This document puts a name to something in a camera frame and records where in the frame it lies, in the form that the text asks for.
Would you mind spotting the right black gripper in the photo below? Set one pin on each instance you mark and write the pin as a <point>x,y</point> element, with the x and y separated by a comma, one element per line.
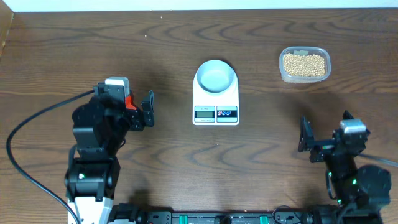
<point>306,139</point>

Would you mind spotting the clear plastic soybean container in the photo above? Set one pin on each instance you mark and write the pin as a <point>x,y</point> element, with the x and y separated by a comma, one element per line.
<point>301,64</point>

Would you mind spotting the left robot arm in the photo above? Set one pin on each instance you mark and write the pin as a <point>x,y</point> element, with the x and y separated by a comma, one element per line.
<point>100,128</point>

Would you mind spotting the orange plastic scoop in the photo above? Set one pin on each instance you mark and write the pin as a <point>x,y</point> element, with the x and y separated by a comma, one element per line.
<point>129,103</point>

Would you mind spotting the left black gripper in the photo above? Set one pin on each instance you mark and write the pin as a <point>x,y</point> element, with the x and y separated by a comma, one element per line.
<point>136,122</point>

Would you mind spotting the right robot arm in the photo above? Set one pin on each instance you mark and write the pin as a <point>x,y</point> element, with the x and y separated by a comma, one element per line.
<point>361,192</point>

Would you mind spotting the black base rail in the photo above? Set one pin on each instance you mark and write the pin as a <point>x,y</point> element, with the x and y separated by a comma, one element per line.
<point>129,213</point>

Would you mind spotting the white digital kitchen scale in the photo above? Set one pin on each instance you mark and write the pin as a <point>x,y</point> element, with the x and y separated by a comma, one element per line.
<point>209,109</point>

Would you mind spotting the grey round bowl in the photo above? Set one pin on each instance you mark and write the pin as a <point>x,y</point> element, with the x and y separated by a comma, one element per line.
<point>216,76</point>

